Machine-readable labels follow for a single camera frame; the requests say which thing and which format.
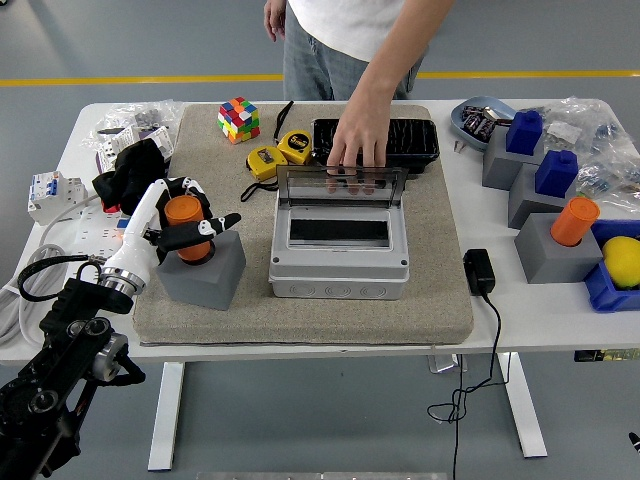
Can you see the person's right hand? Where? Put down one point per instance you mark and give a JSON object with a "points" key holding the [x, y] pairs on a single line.
{"points": [[275, 20]]}

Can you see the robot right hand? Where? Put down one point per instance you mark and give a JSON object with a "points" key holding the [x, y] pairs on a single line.
{"points": [[635, 442]]}

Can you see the person's left hand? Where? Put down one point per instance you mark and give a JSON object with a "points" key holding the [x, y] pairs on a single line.
{"points": [[360, 135]]}

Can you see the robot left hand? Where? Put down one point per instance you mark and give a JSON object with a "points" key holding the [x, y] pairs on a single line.
{"points": [[135, 235]]}

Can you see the orange cylinder battery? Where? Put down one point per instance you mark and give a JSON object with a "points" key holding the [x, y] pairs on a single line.
{"points": [[575, 220], [181, 212]]}

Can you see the smoky transparent box lid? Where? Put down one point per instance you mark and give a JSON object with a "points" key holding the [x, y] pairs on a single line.
{"points": [[300, 189]]}

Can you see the person's left forearm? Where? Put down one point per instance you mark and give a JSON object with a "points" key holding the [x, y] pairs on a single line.
{"points": [[395, 65]]}

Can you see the light grey junction box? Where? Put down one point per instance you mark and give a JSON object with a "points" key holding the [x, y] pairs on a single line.
{"points": [[340, 282]]}

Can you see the white power strip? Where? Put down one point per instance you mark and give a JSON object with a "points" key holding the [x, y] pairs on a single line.
{"points": [[100, 230]]}

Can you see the small red object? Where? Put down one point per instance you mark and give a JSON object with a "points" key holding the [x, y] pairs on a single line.
{"points": [[111, 207]]}

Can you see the black glossy plastic tray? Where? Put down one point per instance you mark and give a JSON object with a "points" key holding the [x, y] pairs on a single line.
{"points": [[415, 140]]}

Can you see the person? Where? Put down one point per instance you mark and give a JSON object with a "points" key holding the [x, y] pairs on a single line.
{"points": [[330, 30]]}

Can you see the black cloth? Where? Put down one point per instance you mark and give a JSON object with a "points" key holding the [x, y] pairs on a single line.
{"points": [[135, 175]]}

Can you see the yellow tape measure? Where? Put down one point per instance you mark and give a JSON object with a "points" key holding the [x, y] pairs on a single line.
{"points": [[296, 146], [265, 162]]}

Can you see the grey block with round hole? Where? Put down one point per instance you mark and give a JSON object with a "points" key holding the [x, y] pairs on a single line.
{"points": [[200, 285], [555, 262]]}

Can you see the table height control panel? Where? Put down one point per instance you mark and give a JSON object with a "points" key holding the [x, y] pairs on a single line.
{"points": [[610, 355]]}

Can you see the white circuit breaker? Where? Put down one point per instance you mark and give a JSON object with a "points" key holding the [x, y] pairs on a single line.
{"points": [[47, 195]]}

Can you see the pale blue plate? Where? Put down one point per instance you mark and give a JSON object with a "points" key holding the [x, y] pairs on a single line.
{"points": [[457, 120]]}

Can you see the small metal screws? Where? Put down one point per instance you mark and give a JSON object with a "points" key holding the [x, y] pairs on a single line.
{"points": [[459, 146]]}

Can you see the colourful puzzle cube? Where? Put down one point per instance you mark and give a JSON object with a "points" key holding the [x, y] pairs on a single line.
{"points": [[239, 120]]}

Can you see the white table leg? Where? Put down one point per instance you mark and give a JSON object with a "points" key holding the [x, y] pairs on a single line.
{"points": [[525, 410], [165, 415]]}

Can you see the dark wrapped candies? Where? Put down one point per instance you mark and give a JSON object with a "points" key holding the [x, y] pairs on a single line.
{"points": [[477, 122]]}

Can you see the clear bag of metal parts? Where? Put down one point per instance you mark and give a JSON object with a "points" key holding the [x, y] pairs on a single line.
{"points": [[150, 115]]}

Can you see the grey block holder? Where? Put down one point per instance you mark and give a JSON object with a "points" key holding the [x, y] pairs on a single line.
{"points": [[497, 167], [525, 205]]}

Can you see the blue plastic bin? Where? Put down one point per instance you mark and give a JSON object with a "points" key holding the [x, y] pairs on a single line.
{"points": [[607, 295]]}

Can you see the blue plastic block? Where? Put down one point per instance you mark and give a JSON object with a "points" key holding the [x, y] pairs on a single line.
{"points": [[555, 172], [524, 132]]}

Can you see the black power adapter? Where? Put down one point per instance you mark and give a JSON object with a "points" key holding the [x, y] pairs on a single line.
{"points": [[479, 272]]}

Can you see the yellow fruit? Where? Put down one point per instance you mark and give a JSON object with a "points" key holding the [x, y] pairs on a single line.
{"points": [[622, 260]]}

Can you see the grey-brown mat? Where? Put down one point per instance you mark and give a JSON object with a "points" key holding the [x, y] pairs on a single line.
{"points": [[300, 320]]}

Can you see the clear bags of small parts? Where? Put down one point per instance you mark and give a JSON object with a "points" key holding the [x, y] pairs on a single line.
{"points": [[600, 140]]}

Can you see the clear plastic bracket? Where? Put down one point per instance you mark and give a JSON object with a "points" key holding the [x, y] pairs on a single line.
{"points": [[445, 364]]}

